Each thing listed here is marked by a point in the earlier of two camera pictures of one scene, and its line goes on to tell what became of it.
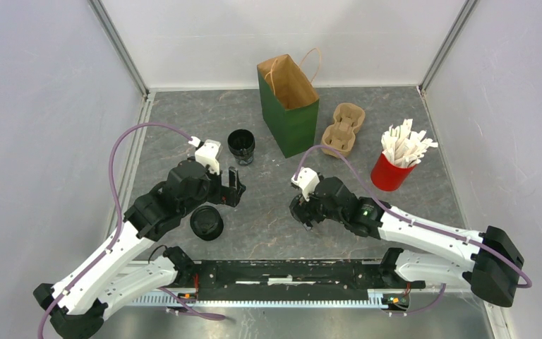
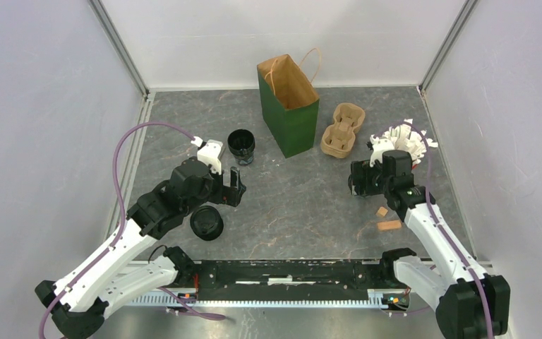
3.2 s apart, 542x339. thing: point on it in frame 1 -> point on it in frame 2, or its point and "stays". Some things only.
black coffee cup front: (301, 210) -> (363, 177)
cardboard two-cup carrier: (348, 119) stays
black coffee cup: (241, 144) stays
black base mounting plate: (292, 280) stays
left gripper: (231, 195) stays
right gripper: (317, 218) -> (379, 165)
